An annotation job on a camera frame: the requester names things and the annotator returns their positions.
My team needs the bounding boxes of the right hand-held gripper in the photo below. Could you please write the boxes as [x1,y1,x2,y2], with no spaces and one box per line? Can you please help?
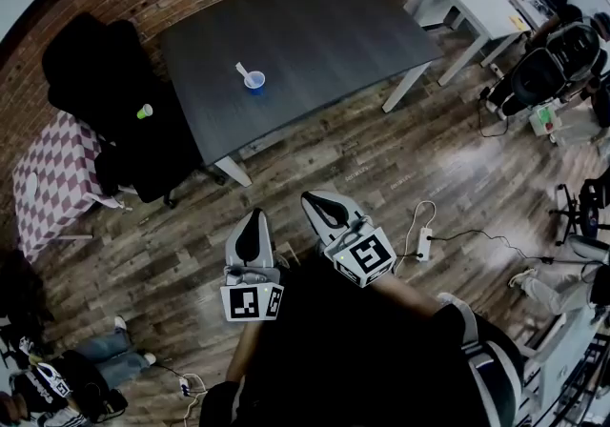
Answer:
[300,190,397,289]

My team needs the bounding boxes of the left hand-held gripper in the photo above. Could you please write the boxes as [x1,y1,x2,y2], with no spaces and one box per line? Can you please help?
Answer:
[219,209,286,323]

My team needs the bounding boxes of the blue plastic cup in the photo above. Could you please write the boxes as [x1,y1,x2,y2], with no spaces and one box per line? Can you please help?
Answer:
[243,71,267,96]

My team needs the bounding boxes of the white straw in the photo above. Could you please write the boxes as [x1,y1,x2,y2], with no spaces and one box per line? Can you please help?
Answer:
[234,61,256,89]

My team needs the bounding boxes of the person's left forearm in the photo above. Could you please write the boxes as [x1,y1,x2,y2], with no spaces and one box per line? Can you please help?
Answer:
[225,319,264,387]

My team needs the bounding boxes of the person's right forearm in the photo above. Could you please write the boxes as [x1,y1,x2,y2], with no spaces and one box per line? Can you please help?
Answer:
[370,272,445,317]

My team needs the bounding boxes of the person's black clothing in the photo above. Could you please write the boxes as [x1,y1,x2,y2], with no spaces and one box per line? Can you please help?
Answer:
[198,243,526,427]

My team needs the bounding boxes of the dark table with white legs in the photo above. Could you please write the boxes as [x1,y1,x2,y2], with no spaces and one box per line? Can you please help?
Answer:
[158,0,445,189]

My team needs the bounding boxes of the checkered cloth covered table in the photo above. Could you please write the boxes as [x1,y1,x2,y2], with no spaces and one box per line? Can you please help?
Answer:
[10,109,126,265]

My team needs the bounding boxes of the black armchair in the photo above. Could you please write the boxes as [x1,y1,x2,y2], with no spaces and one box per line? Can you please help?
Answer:
[41,11,204,210]

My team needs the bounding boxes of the white box with green panel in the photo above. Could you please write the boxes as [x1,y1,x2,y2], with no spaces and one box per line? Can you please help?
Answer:
[527,102,562,138]

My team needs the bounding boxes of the black chair base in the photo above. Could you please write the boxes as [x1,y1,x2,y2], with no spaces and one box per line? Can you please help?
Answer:
[547,176,610,248]

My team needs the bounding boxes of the black office chair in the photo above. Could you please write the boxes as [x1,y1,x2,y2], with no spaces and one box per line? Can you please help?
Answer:
[484,21,609,122]

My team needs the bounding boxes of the white desk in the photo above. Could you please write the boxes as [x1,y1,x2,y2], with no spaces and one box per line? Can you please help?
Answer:
[518,308,610,427]

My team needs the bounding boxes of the white cable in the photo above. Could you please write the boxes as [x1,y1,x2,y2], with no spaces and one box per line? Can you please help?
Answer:
[394,199,437,275]

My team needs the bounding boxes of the black cable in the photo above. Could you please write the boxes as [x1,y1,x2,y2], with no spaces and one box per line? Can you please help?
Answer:
[427,231,555,266]

